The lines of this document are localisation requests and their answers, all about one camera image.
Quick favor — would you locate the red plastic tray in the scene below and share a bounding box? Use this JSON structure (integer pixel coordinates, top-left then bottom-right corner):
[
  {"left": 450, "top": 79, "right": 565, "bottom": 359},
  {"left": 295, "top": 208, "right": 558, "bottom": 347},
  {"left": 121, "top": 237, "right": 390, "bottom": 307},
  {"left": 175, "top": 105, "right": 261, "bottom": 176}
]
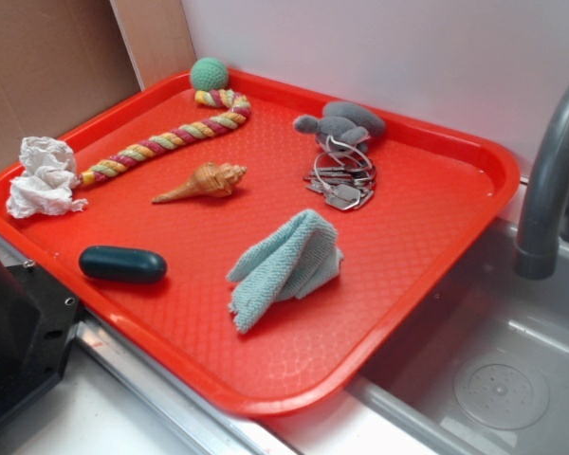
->
[{"left": 0, "top": 70, "right": 520, "bottom": 417}]

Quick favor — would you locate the colourful rope toy with ball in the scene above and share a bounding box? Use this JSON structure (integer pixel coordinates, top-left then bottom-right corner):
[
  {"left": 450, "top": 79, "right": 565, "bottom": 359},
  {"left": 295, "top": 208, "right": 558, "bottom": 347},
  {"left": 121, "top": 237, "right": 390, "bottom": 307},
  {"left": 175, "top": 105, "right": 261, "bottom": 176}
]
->
[{"left": 78, "top": 57, "right": 251, "bottom": 186}]

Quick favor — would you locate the brown cardboard panel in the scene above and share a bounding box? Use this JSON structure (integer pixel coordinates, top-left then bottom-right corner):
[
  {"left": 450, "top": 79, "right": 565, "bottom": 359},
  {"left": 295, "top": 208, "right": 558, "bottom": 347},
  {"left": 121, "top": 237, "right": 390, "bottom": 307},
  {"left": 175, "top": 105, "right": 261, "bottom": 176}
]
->
[{"left": 0, "top": 1, "right": 195, "bottom": 171}]

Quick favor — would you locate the crumpled white paper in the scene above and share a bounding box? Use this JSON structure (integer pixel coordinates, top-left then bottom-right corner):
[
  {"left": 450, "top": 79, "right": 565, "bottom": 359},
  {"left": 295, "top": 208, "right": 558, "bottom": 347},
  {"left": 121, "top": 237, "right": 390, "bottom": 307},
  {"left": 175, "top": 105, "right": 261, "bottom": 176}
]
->
[{"left": 6, "top": 136, "right": 88, "bottom": 219}]

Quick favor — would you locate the grey plush toy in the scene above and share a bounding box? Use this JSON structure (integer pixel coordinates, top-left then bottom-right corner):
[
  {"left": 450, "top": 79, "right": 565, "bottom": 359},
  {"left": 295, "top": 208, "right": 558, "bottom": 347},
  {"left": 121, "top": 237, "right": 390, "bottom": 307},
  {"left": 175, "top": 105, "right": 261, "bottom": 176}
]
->
[{"left": 293, "top": 100, "right": 386, "bottom": 153}]

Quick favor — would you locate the dark green oval case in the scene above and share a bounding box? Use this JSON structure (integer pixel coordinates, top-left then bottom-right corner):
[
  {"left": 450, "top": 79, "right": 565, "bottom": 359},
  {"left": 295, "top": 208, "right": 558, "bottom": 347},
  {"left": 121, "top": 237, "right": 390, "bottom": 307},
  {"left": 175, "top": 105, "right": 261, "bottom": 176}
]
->
[{"left": 78, "top": 246, "right": 168, "bottom": 284}]

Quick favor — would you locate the bunch of metal keys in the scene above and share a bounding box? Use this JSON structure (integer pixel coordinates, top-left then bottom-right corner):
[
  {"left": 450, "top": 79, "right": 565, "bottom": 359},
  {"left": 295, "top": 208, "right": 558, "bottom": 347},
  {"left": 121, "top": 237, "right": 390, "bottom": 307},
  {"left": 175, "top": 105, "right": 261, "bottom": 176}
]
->
[{"left": 303, "top": 135, "right": 377, "bottom": 211}]

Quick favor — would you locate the brown spiral seashell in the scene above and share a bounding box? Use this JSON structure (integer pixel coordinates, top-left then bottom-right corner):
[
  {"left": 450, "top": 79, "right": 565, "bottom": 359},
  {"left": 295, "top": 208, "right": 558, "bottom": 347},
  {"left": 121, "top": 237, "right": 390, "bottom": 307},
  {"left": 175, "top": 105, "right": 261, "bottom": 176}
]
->
[{"left": 152, "top": 162, "right": 248, "bottom": 204}]

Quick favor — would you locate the grey plastic sink basin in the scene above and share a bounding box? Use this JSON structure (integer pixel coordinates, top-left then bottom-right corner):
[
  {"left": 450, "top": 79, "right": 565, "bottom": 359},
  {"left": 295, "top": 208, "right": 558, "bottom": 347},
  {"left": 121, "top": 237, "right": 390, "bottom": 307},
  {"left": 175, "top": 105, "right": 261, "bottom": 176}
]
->
[{"left": 348, "top": 221, "right": 569, "bottom": 454}]

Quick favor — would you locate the light blue folded cloth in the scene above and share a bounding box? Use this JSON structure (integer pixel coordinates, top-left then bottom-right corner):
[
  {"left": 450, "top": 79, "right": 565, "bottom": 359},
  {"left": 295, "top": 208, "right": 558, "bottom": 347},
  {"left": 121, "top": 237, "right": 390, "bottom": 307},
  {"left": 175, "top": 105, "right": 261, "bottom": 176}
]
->
[{"left": 227, "top": 209, "right": 343, "bottom": 334}]

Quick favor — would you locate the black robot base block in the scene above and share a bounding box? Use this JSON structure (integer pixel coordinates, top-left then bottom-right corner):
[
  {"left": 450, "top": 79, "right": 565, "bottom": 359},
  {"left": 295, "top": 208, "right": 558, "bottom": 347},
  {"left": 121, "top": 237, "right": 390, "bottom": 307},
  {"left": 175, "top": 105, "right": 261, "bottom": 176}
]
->
[{"left": 0, "top": 260, "right": 83, "bottom": 426}]

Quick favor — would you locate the grey sink faucet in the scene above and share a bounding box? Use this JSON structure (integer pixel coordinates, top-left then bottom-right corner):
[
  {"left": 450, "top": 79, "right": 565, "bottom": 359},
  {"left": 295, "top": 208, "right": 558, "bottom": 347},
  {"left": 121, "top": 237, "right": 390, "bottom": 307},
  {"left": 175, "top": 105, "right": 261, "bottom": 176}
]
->
[{"left": 513, "top": 87, "right": 569, "bottom": 280}]

